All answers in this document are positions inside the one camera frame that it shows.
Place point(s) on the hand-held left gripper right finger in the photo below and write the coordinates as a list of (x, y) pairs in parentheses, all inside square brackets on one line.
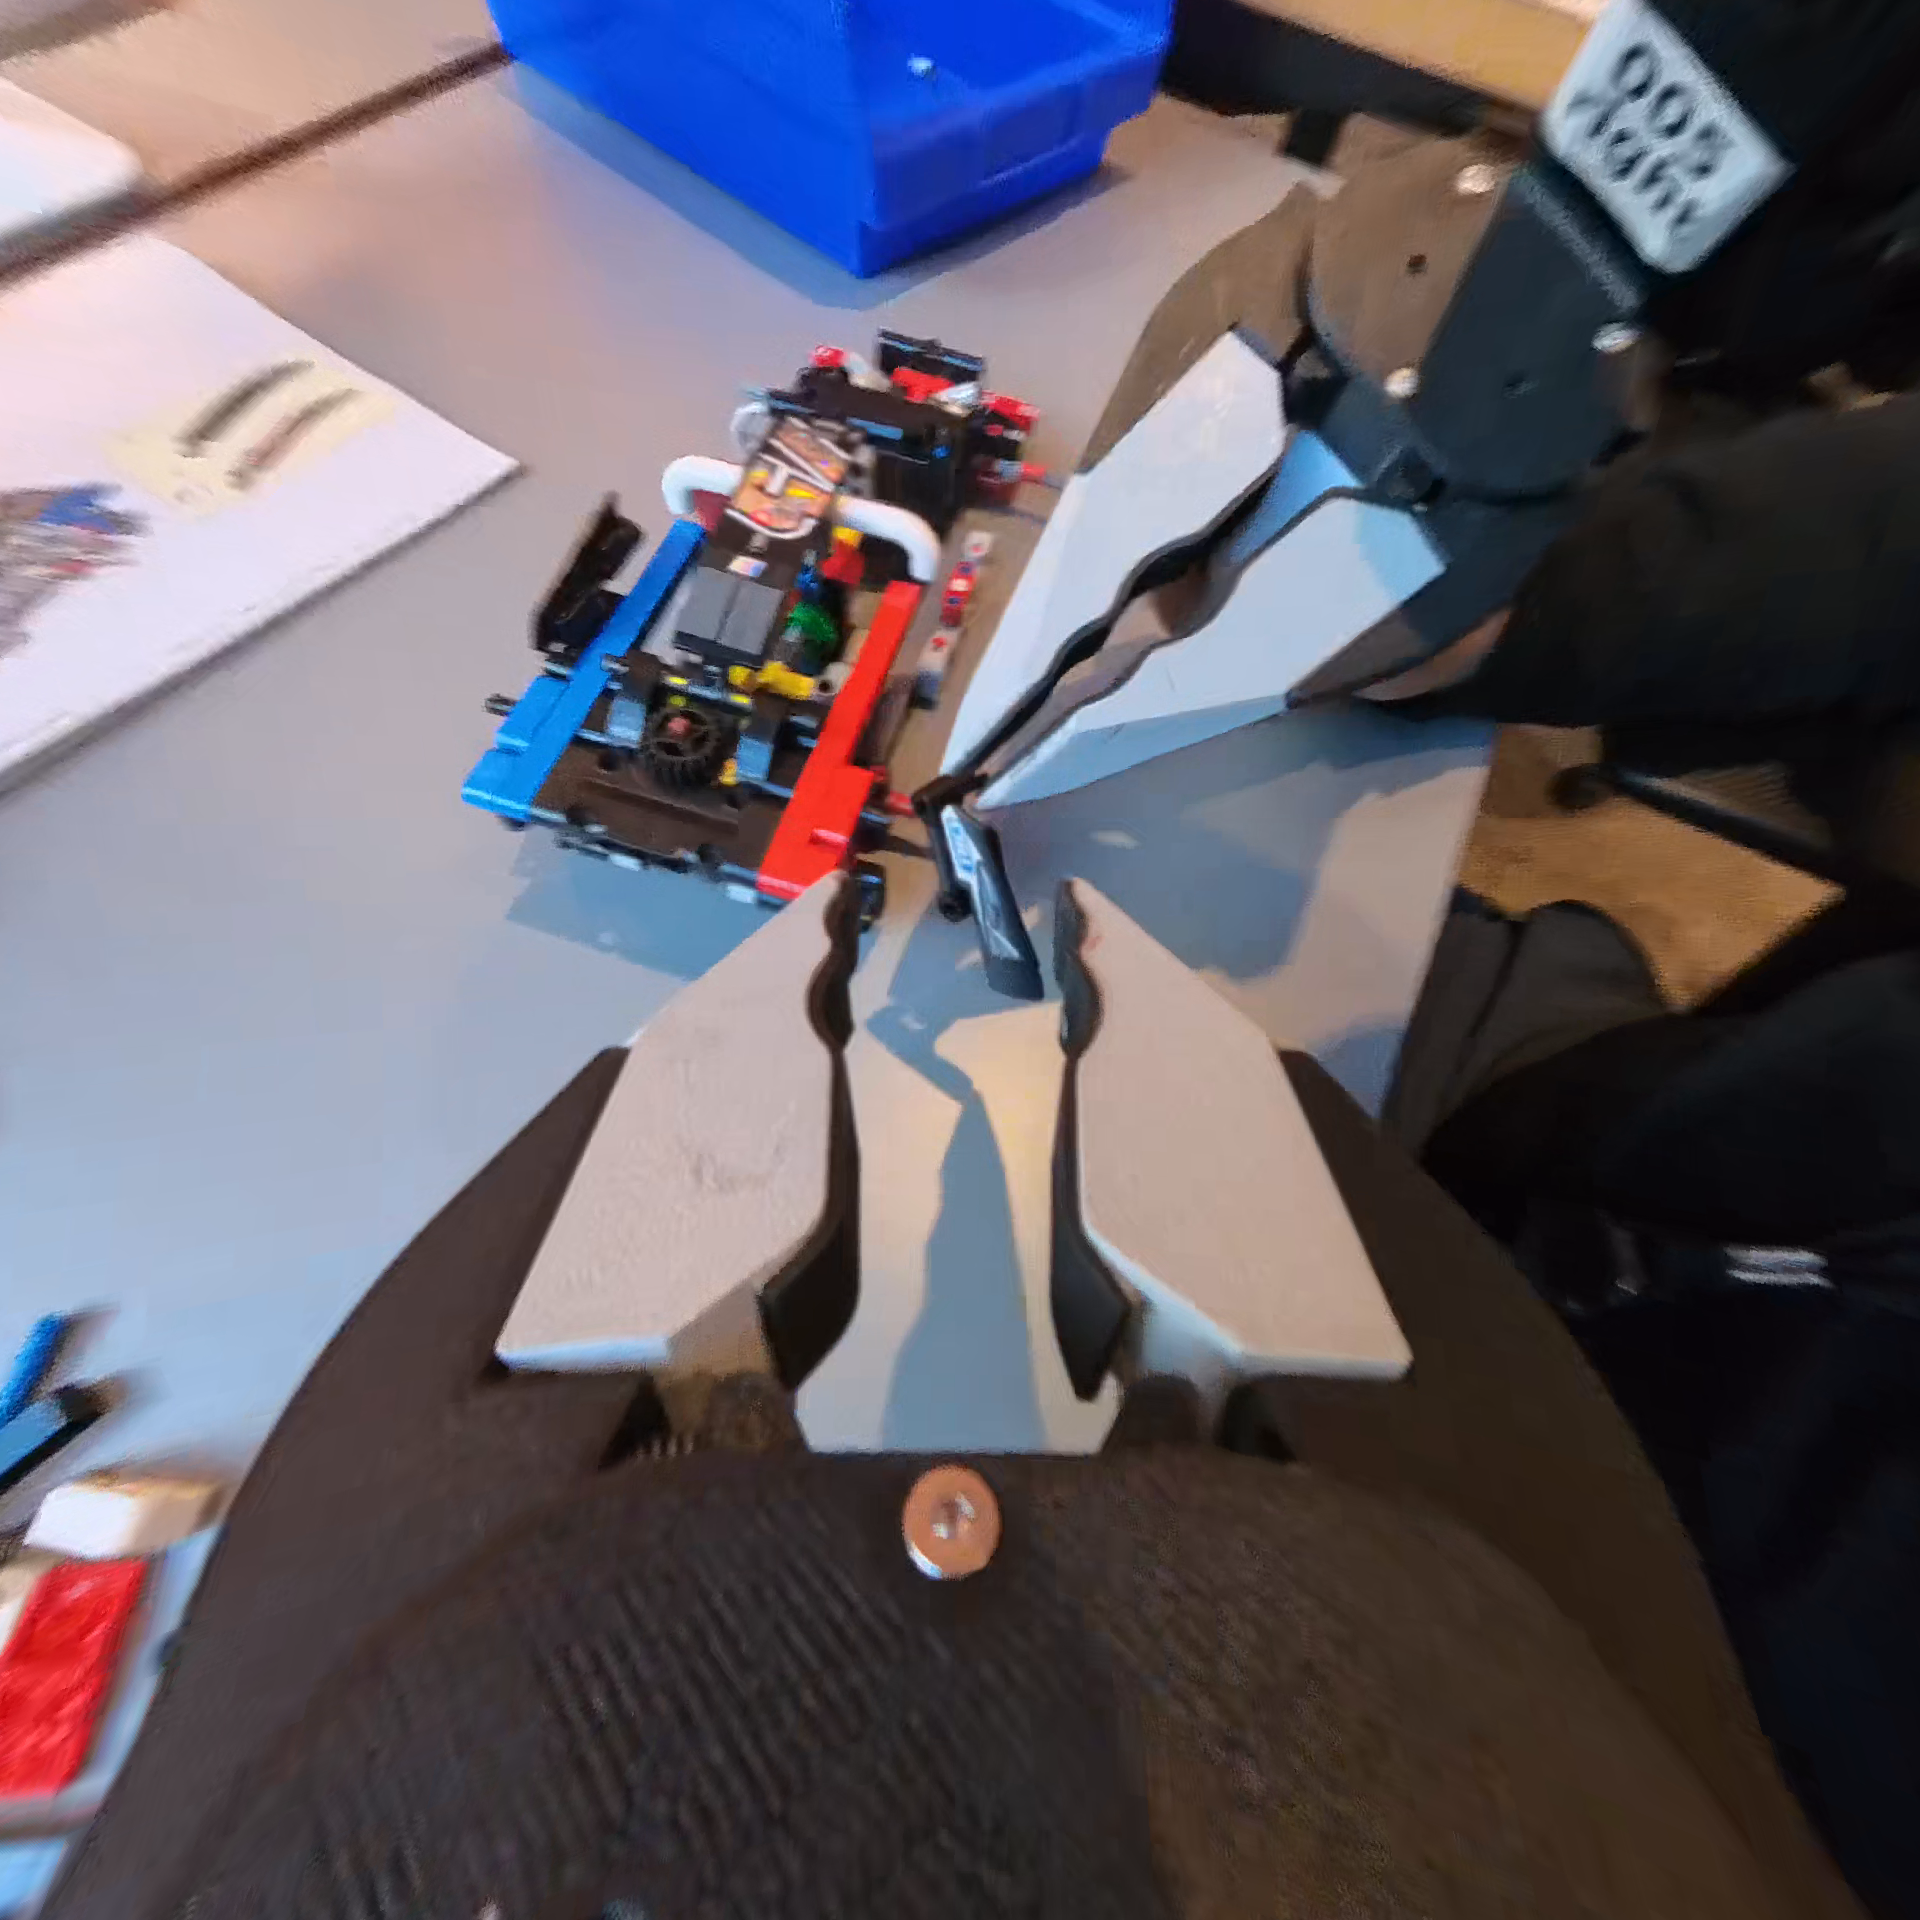
[(1215, 1185)]

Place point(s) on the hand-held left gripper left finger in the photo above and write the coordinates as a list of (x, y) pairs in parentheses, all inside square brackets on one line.
[(691, 1185)]

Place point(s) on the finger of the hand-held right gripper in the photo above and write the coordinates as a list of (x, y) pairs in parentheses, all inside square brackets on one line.
[(1276, 628), (1141, 480)]

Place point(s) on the black toy panel with sticker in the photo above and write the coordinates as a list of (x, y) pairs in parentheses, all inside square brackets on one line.
[(990, 900)]

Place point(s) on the toy brick car assembly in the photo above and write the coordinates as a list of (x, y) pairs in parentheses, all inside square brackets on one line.
[(811, 780)]

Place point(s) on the person's right forearm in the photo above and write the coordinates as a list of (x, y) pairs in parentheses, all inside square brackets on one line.
[(1724, 600)]

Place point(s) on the grey desk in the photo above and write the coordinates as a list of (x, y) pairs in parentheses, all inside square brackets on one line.
[(300, 975)]

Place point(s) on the blue storage bin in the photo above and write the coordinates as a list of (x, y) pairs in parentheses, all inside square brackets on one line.
[(841, 106)]

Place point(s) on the white toy brick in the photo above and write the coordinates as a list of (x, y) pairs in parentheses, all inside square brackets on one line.
[(121, 1515)]

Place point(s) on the blue toy beam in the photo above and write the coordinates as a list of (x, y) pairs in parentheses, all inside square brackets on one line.
[(37, 1372)]

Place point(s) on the open instruction booklet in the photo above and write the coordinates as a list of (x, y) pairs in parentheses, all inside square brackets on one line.
[(225, 570)]

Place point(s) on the red studded brick plate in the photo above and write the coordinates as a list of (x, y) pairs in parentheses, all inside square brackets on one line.
[(60, 1664)]

